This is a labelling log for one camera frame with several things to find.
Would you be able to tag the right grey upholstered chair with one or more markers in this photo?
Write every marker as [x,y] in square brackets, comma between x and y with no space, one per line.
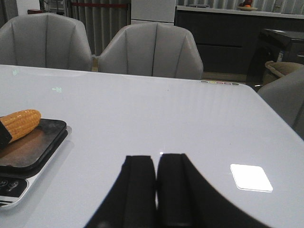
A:
[152,49]

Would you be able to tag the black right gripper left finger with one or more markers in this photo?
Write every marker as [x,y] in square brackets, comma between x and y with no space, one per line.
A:
[130,203]

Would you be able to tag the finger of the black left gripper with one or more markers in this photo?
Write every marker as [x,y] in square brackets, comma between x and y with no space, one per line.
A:
[5,136]

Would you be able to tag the black silver kitchen scale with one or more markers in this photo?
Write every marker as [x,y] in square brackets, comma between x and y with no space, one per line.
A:
[24,160]

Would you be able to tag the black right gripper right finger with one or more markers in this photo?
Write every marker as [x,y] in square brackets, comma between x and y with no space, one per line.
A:
[187,200]

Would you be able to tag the beige cushion pet bed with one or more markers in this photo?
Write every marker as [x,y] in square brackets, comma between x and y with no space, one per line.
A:
[276,70]

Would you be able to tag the orange corn cob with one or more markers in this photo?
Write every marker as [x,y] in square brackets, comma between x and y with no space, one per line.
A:
[21,123]

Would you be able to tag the white drawer cabinet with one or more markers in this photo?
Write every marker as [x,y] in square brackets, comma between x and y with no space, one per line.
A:
[143,11]

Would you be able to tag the left grey upholstered chair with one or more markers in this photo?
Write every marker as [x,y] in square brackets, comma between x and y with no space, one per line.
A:
[45,40]

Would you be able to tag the dark counter sideboard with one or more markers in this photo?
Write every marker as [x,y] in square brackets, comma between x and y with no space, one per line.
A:
[226,39]

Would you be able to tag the dark side table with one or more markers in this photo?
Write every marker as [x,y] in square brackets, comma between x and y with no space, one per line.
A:
[275,45]

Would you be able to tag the grey upholstered chair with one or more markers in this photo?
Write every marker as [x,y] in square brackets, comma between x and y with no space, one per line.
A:
[45,40]
[152,49]

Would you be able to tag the grey chair at table side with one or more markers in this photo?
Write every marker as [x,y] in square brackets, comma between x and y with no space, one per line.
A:
[286,97]

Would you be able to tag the fruit bowl on counter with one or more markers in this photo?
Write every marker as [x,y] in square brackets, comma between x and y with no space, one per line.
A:
[246,5]

